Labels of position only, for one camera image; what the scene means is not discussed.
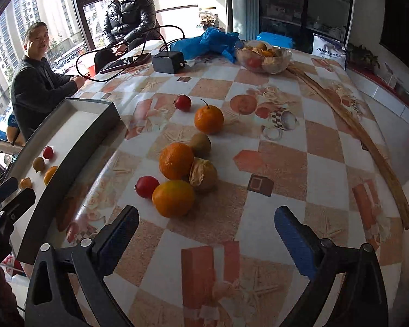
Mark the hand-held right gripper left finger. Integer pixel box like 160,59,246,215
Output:
25,205,140,327

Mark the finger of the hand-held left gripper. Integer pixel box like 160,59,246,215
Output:
0,188,37,242
0,177,19,209

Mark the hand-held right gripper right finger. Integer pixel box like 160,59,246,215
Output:
273,205,389,327

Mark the white tray with grey rim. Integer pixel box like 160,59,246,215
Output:
0,98,121,265

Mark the orange mandarin with stem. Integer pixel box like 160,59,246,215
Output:
194,99,225,135

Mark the person's left forearm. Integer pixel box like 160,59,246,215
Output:
0,266,25,327

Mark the long wooden strip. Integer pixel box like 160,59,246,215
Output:
286,63,409,230

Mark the dark phone on table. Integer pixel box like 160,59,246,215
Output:
99,53,151,75

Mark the white television stand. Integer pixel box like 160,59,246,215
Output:
346,65,409,126

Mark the glass bowl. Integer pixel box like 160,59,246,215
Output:
234,40,293,75

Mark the grey black power adapter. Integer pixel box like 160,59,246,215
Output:
152,51,186,74

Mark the white bag with blue print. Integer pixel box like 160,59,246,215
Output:
312,33,348,70

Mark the green potted plant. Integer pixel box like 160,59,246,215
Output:
346,43,380,72

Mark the blue plastic crate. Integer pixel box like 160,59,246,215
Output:
256,31,294,49

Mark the blue plastic bag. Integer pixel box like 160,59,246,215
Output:
170,27,241,63

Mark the glass door cabinet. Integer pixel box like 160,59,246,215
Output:
257,0,355,46

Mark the grey blue curtain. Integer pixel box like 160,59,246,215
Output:
230,0,260,40

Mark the black cable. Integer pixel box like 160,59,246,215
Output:
76,25,186,82

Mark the black wall television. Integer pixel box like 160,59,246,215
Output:
379,0,409,74

